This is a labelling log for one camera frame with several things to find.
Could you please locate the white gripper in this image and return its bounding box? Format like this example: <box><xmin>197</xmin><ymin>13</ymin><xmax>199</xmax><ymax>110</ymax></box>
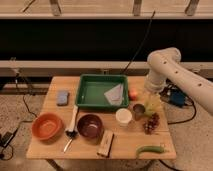
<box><xmin>144</xmin><ymin>76</ymin><xmax>166</xmax><ymax>106</ymax></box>

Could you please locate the blue sponge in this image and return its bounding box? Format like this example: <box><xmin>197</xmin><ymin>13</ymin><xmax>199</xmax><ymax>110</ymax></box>
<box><xmin>56</xmin><ymin>90</ymin><xmax>69</xmax><ymax>106</ymax></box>

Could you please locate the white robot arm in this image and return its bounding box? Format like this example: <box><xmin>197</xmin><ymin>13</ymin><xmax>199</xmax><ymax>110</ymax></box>
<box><xmin>144</xmin><ymin>47</ymin><xmax>213</xmax><ymax>116</ymax></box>

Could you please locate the dark maroon bowl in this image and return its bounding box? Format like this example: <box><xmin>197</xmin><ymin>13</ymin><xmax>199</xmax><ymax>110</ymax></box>
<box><xmin>77</xmin><ymin>114</ymin><xmax>103</xmax><ymax>139</ymax></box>

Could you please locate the red orange bowl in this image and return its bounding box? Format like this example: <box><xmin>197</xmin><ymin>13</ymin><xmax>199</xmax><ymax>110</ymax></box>
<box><xmin>31</xmin><ymin>113</ymin><xmax>63</xmax><ymax>141</ymax></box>

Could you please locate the yellow green fruit toy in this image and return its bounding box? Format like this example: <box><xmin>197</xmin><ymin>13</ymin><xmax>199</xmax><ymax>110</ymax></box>
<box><xmin>145</xmin><ymin>100</ymin><xmax>161</xmax><ymax>117</ymax></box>

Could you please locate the small metal cup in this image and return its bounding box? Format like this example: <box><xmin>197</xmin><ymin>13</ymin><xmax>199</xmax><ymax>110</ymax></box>
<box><xmin>133</xmin><ymin>104</ymin><xmax>145</xmax><ymax>121</ymax></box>

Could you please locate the purple grape bunch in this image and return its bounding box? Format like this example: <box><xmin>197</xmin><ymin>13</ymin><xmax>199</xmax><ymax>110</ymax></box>
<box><xmin>143</xmin><ymin>113</ymin><xmax>160</xmax><ymax>134</ymax></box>

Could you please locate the blue power box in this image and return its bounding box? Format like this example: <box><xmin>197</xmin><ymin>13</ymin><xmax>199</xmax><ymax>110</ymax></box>
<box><xmin>169</xmin><ymin>91</ymin><xmax>185</xmax><ymax>107</ymax></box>

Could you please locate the white plastic cup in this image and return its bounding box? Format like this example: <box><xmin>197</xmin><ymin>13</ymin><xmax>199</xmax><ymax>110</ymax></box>
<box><xmin>115</xmin><ymin>108</ymin><xmax>132</xmax><ymax>126</ymax></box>

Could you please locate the white folded cloth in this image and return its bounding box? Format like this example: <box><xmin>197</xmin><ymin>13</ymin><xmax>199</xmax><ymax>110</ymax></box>
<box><xmin>104</xmin><ymin>84</ymin><xmax>123</xmax><ymax>106</ymax></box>

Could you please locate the green cucumber toy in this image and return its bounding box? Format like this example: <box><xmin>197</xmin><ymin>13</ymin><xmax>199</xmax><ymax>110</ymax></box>
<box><xmin>136</xmin><ymin>146</ymin><xmax>165</xmax><ymax>158</ymax></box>

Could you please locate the wooden block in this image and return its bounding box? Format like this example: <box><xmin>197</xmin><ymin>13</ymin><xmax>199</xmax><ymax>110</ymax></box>
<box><xmin>97</xmin><ymin>130</ymin><xmax>114</xmax><ymax>157</ymax></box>

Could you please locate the green plastic tray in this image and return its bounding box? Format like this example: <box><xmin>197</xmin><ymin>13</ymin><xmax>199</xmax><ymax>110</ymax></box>
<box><xmin>75</xmin><ymin>74</ymin><xmax>129</xmax><ymax>110</ymax></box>

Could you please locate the wooden table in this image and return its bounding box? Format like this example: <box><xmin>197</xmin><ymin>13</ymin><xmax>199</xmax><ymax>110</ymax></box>
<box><xmin>26</xmin><ymin>76</ymin><xmax>176</xmax><ymax>160</ymax></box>

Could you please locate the black adapter on floor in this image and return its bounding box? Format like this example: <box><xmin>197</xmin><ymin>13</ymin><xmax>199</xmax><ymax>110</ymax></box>
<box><xmin>0</xmin><ymin>132</ymin><xmax>14</xmax><ymax>148</ymax></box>

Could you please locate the black cable right floor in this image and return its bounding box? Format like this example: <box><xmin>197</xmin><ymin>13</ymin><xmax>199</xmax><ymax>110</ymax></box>
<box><xmin>159</xmin><ymin>83</ymin><xmax>198</xmax><ymax>126</ymax></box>

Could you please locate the black cable floor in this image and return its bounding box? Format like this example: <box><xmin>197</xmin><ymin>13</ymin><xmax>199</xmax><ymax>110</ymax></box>
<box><xmin>0</xmin><ymin>71</ymin><xmax>38</xmax><ymax>161</ymax></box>
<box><xmin>159</xmin><ymin>83</ymin><xmax>198</xmax><ymax>126</ymax></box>

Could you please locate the black hanging cable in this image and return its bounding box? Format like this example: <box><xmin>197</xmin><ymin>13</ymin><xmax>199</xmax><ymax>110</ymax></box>
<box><xmin>120</xmin><ymin>9</ymin><xmax>157</xmax><ymax>76</ymax></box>

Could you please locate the black cable left floor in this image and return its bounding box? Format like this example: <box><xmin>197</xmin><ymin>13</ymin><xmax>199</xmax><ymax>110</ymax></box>
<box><xmin>0</xmin><ymin>71</ymin><xmax>38</xmax><ymax>161</ymax></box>

